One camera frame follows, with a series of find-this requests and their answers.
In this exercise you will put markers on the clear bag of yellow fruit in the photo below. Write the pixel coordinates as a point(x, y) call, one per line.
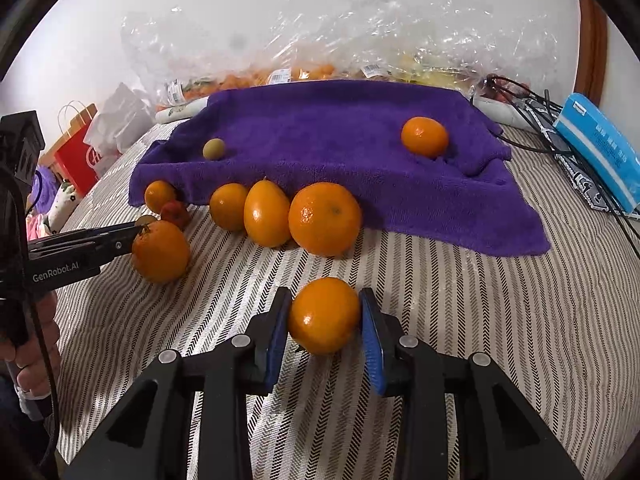
point(450, 45)

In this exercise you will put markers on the white plastic bag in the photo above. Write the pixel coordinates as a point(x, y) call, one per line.
point(120, 115)

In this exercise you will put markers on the pink cloth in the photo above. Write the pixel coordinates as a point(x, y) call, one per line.
point(32, 227)

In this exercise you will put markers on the person's left hand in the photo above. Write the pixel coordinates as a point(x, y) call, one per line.
point(32, 360)

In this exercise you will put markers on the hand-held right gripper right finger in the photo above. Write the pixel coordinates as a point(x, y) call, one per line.
point(372, 345)

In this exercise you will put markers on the striped bedspread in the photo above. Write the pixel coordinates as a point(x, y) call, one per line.
point(475, 335)

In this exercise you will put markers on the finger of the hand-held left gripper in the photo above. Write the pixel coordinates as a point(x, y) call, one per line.
point(112, 250)
point(90, 237)

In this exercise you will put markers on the purple fluffy item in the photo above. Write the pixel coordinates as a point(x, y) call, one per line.
point(47, 182)

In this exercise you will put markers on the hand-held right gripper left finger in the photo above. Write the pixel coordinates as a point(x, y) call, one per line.
point(277, 340)

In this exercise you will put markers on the person's left forearm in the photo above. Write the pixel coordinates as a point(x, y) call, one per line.
point(12, 425)

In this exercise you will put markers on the large orange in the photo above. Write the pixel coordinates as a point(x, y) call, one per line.
point(325, 219)

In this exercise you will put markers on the bag of red fruit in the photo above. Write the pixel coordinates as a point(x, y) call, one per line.
point(500, 91)

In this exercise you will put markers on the clear bag of orange fruit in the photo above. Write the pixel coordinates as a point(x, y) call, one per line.
point(310, 40)
point(190, 60)

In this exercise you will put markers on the small orange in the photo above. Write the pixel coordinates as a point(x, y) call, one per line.
point(159, 196)

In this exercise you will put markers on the grey patterned cloth bag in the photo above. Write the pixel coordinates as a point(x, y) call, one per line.
point(575, 180)

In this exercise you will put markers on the blue tissue pack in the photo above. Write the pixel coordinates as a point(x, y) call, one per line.
point(600, 150)

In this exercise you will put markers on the purple towel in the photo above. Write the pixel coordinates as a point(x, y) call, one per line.
point(340, 130)

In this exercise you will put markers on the oval orange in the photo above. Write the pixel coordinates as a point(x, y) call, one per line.
point(267, 214)

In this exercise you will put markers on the brown wooden frame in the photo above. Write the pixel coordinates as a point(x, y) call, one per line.
point(592, 45)

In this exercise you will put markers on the white spotted plush toy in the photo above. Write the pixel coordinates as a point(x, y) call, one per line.
point(62, 202)

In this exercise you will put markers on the red paper bag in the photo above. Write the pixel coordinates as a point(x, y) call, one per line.
point(75, 160)

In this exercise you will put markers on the small green fruit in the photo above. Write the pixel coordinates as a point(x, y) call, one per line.
point(145, 220)
point(214, 149)

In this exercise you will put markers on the round orange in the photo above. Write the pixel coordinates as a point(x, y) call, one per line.
point(324, 316)
point(227, 206)
point(425, 136)

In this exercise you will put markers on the orange with stem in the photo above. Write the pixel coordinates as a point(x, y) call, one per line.
point(160, 252)

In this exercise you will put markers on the small red fruit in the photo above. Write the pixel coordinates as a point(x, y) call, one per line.
point(175, 213)

